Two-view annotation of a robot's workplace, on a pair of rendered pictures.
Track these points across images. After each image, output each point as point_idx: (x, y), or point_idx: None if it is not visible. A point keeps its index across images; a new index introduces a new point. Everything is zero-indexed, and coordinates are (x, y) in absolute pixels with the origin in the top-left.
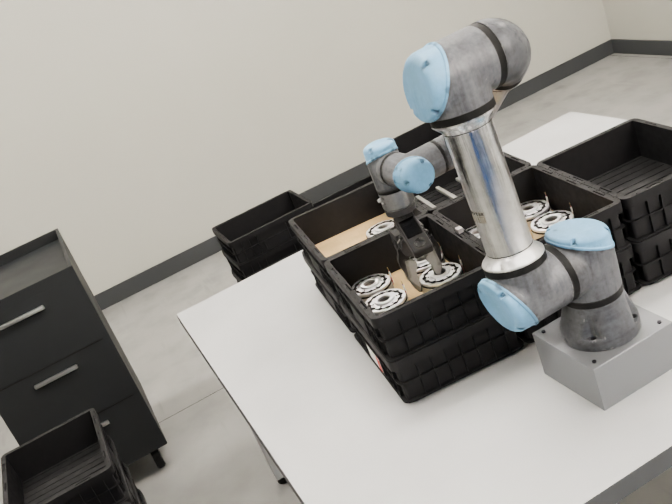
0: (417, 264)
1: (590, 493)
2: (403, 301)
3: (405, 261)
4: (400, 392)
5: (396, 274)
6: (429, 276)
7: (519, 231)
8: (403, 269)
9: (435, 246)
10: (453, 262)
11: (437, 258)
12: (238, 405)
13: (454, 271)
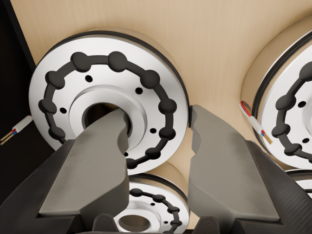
0: (153, 211)
1: None
2: (311, 40)
3: (275, 217)
4: None
5: (194, 219)
6: (147, 131)
7: None
8: (282, 175)
9: (16, 224)
10: (53, 148)
11: (73, 155)
12: None
13: (55, 89)
